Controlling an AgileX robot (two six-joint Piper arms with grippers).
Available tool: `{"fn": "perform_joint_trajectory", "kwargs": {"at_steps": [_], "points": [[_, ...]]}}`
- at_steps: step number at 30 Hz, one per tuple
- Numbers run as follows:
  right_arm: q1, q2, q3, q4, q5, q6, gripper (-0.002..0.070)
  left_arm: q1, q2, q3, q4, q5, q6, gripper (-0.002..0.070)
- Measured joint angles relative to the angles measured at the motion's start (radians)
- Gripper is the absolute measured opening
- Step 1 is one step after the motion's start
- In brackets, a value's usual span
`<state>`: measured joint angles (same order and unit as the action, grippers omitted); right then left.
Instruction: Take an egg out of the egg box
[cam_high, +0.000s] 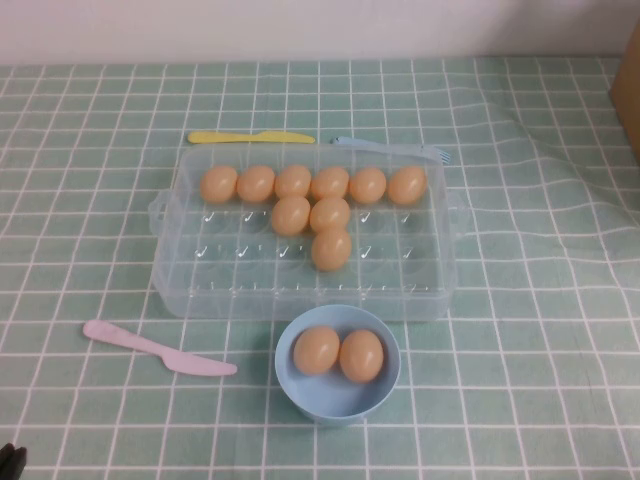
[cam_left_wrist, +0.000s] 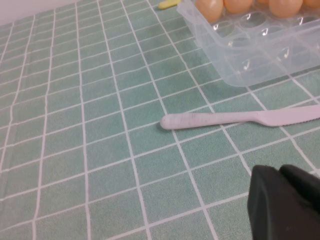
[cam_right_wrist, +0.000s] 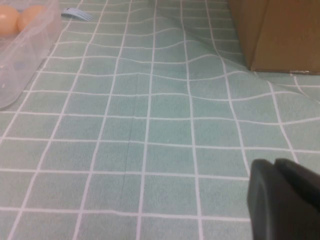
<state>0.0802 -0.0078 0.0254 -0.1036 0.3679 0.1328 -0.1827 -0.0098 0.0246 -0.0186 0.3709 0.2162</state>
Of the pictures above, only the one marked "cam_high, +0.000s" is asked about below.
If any tan egg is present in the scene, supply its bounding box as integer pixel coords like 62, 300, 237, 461
274, 164, 313, 199
271, 195, 312, 236
310, 165, 351, 200
348, 166, 388, 205
236, 165, 276, 203
310, 227, 353, 273
199, 165, 239, 203
338, 329, 385, 385
292, 326, 341, 376
387, 165, 428, 206
309, 196, 352, 234

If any clear plastic egg box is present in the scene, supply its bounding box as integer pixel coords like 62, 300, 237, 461
148, 141, 469, 321

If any brown cardboard box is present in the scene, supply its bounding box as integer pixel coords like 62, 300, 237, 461
607, 33, 640, 164

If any light blue plastic fork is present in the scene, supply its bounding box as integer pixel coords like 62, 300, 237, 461
332, 135, 452, 165

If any yellow plastic knife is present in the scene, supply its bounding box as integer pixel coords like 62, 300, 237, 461
187, 130, 316, 145

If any light blue bowl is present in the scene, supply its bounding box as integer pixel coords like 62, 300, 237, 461
275, 305, 402, 429

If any pink plastic knife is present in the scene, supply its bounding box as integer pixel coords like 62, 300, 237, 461
82, 319, 238, 376

